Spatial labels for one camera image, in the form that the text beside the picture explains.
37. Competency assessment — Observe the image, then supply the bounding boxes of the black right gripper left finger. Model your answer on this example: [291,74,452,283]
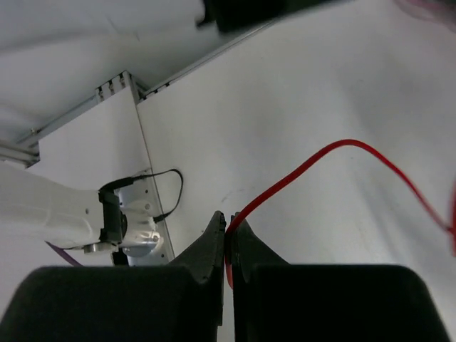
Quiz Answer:
[6,212,226,341]

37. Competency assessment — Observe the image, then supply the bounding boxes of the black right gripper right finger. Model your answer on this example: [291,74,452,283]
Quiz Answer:
[227,221,450,341]

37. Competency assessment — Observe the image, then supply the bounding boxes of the red headphone cable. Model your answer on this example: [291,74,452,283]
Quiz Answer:
[223,138,456,289]

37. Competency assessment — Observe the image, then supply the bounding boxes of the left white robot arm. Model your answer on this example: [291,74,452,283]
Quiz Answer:
[1,162,163,254]

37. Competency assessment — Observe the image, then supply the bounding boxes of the white front board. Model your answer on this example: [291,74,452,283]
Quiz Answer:
[29,88,150,190]

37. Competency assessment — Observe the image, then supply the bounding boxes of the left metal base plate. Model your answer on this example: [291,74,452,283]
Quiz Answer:
[111,168,175,266]

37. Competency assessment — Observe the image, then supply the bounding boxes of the aluminium table frame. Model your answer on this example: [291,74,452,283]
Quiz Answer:
[1,21,269,167]

